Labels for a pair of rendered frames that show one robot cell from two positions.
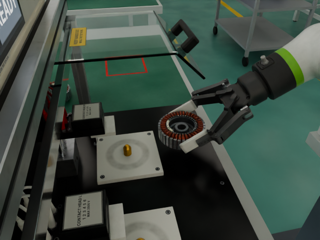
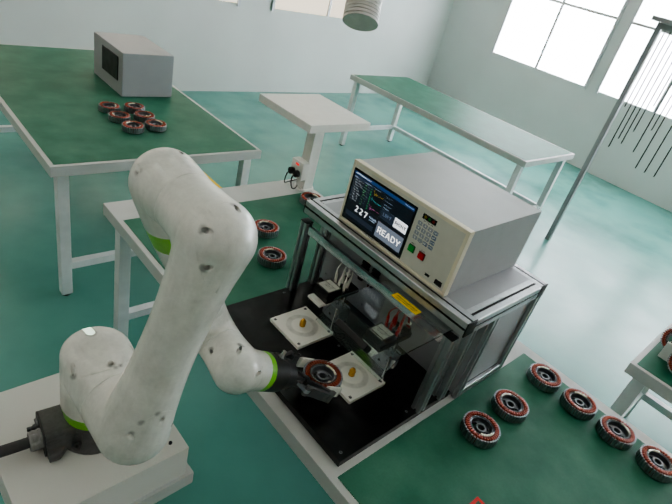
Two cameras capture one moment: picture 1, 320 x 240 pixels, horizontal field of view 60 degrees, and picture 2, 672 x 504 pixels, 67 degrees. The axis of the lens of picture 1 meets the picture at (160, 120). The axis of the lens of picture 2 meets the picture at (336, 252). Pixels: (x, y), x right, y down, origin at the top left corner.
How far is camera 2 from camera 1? 159 cm
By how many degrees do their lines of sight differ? 103
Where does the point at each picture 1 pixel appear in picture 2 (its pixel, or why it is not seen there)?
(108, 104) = (422, 442)
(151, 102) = (385, 461)
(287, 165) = not seen: outside the picture
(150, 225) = (304, 335)
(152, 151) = not seen: hidden behind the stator
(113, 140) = (370, 382)
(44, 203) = (328, 245)
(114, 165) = (352, 363)
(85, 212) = (327, 285)
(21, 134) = (339, 230)
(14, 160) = (333, 225)
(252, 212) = not seen: hidden behind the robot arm
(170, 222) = (294, 339)
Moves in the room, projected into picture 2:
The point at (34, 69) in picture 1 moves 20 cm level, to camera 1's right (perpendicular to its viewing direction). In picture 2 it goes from (363, 243) to (304, 249)
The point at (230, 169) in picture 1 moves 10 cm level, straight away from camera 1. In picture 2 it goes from (269, 398) to (272, 428)
